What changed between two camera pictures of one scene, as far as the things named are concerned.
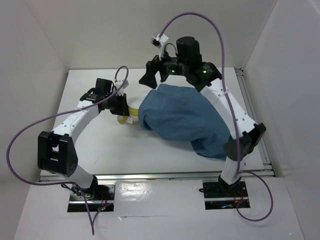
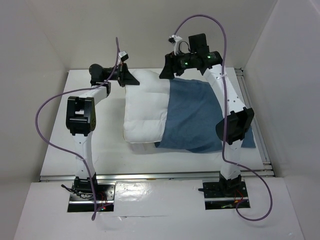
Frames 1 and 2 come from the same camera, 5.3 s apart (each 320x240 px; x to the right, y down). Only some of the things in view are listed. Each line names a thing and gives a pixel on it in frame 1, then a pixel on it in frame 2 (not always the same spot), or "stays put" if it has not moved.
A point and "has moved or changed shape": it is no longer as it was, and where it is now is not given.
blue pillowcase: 182,114 has moved or changed shape
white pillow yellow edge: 134,101 has moved or changed shape
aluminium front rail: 173,176 stays put
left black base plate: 99,197 stays put
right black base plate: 215,199 stays put
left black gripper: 123,109 -> 124,76
